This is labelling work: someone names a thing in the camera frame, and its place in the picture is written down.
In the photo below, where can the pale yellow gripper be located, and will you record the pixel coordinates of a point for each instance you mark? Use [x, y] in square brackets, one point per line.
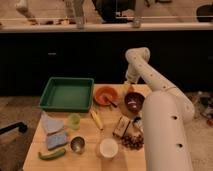
[126, 85]

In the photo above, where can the orange apple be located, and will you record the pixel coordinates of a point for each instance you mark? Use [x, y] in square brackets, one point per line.
[130, 89]

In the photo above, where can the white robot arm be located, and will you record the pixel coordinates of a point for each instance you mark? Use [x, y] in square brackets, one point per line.
[165, 111]

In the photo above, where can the purple bowl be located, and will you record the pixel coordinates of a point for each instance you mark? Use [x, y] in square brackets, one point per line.
[134, 101]

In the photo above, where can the orange bowl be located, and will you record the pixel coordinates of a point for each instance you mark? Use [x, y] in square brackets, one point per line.
[108, 91]

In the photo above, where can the dark spoon in orange bowl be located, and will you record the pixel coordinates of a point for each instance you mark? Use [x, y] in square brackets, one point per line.
[107, 99]

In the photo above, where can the brown white box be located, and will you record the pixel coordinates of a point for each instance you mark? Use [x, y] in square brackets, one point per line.
[121, 126]

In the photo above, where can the yellow corn cob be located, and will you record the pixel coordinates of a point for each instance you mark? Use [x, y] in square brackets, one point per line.
[97, 120]

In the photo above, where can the bunch of dark grapes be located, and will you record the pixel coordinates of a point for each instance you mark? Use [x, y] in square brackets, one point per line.
[132, 142]

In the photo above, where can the small green cup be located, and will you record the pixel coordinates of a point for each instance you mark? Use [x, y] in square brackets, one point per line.
[74, 121]

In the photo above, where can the white cup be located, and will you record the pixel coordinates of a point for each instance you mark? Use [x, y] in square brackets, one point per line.
[108, 148]

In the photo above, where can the green plastic tray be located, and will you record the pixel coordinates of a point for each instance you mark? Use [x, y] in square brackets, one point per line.
[66, 94]

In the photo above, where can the small metal cup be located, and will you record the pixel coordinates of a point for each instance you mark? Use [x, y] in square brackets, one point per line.
[77, 145]

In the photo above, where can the light blue cloth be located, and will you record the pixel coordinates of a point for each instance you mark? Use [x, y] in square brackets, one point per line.
[51, 125]

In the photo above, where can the blue sponge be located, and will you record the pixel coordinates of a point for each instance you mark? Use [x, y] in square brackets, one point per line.
[56, 140]

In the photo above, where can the dark cabinet counter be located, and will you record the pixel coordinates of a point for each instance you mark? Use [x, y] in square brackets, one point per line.
[30, 55]

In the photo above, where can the black handled brush spatula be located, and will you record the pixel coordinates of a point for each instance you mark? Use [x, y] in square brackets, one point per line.
[137, 122]

